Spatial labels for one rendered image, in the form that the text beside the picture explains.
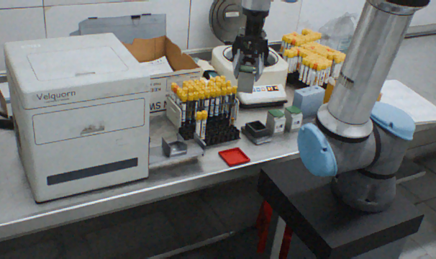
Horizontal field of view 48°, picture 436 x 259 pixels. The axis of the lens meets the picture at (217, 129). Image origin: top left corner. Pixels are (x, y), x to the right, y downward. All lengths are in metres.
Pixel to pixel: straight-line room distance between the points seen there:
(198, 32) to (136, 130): 0.81
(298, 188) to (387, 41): 0.45
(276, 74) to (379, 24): 0.84
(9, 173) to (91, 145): 0.26
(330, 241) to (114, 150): 0.54
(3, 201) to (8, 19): 0.65
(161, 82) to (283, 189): 0.54
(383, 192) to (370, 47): 0.40
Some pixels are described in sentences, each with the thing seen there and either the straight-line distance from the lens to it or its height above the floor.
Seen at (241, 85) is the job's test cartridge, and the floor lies 1.05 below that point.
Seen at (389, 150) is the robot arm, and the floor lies 1.11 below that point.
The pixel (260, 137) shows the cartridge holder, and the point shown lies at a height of 0.89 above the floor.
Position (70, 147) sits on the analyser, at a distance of 1.15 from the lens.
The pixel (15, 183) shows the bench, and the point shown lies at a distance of 1.30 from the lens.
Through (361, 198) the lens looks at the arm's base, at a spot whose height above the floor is 0.97.
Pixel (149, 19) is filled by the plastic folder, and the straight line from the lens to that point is 1.78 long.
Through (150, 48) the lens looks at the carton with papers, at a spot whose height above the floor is 0.98.
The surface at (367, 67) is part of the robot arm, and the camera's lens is 0.92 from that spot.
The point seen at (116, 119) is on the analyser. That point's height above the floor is 1.07.
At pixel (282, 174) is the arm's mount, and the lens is 1.22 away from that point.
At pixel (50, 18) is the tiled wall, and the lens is 1.70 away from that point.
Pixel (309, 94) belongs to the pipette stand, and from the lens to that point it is 1.58.
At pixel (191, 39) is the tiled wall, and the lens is 1.90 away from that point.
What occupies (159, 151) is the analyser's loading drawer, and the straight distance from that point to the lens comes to 1.31.
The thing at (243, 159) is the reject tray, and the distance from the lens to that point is 1.38.
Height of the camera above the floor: 1.65
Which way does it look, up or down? 31 degrees down
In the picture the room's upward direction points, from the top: 6 degrees clockwise
